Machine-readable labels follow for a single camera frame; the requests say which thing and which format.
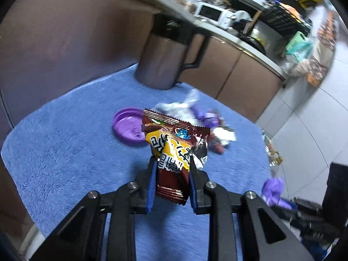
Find small purple wrapper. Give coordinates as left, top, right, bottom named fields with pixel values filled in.
left=261, top=177, right=292, bottom=210

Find silver red wrapper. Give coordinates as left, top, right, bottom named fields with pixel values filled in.
left=208, top=127, right=236, bottom=154

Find purple plastic lid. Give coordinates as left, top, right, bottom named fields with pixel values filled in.
left=112, top=107, right=147, bottom=145

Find red yellow snack packet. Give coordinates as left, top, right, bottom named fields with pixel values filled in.
left=142, top=109, right=211, bottom=205

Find clear plastic wrapper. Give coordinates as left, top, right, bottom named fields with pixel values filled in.
left=152, top=88, right=199, bottom=125

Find purple plastic bag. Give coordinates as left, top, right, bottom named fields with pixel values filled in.
left=190, top=104, right=222, bottom=129

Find brown kitchen cabinets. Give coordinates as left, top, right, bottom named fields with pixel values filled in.
left=1, top=0, right=282, bottom=126

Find amber oil bottle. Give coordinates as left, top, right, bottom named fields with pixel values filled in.
left=262, top=130, right=283, bottom=167

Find blue terry table cloth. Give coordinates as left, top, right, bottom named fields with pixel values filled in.
left=0, top=63, right=276, bottom=261

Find floral apron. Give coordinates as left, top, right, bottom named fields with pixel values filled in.
left=306, top=11, right=337, bottom=87

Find green plastic bag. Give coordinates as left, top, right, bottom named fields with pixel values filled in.
left=285, top=31, right=313, bottom=64

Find black steel electric kettle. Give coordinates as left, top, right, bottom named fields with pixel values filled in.
left=135, top=13, right=211, bottom=90

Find black frying pan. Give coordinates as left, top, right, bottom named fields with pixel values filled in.
left=238, top=34, right=266, bottom=55

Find black dish rack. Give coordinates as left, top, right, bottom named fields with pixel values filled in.
left=259, top=0, right=318, bottom=37

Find white microwave oven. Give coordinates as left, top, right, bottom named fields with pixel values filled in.
left=194, top=2, right=233, bottom=30

